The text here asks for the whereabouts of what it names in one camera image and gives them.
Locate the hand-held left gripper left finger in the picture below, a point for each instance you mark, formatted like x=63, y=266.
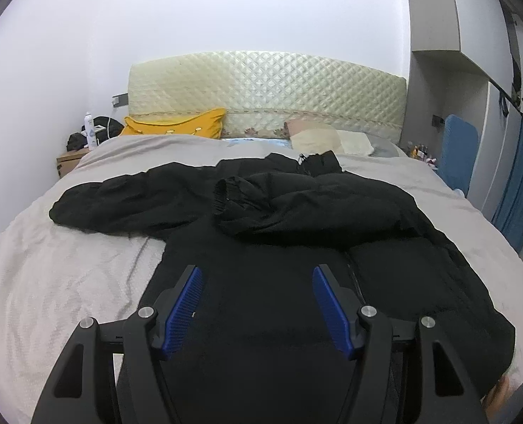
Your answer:
x=183, y=307

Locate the small items on bedside table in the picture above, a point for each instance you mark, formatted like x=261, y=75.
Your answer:
x=420, y=152

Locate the cream pillow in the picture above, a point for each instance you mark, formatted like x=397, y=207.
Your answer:
x=327, y=139

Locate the yellow pillow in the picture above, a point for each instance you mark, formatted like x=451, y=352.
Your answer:
x=177, y=126

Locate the white spray bottle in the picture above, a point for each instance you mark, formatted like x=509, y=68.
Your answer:
x=88, y=130

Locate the blue chair back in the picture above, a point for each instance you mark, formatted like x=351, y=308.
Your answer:
x=458, y=154

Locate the bed with grey sheet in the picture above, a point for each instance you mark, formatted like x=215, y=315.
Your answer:
x=67, y=274

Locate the white wardrobe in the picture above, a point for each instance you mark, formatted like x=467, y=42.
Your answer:
x=473, y=53

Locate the black puffer jacket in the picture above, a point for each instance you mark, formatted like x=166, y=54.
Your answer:
x=288, y=238

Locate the floral pillow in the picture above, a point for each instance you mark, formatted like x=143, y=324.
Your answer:
x=254, y=133

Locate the wooden nightstand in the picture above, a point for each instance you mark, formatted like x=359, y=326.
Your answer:
x=71, y=161

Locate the quilted cream headboard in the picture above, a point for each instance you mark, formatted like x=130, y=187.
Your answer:
x=265, y=88

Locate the wall socket panel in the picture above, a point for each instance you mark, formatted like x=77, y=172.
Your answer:
x=120, y=99

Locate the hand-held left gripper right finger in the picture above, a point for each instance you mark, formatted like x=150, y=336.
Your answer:
x=330, y=309

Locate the blue curtain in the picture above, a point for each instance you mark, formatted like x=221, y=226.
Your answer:
x=520, y=181

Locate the black bag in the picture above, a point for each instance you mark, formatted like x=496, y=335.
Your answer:
x=76, y=141

